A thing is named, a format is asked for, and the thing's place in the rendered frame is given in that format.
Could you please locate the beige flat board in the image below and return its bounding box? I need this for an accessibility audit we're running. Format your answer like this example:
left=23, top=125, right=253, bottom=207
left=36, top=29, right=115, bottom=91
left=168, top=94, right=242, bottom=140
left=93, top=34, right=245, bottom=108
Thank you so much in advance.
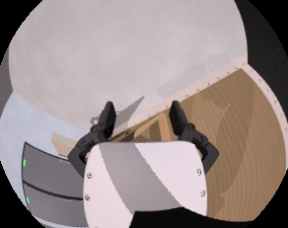
left=51, top=132, right=90, bottom=162

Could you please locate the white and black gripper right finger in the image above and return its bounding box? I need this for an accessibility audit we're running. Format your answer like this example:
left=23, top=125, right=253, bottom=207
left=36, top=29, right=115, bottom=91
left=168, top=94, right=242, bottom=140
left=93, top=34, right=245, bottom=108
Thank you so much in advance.
left=169, top=101, right=219, bottom=175

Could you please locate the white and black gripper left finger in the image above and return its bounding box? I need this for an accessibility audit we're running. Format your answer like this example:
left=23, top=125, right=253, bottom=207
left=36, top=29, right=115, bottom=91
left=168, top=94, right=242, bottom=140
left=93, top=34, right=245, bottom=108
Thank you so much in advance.
left=67, top=102, right=116, bottom=179

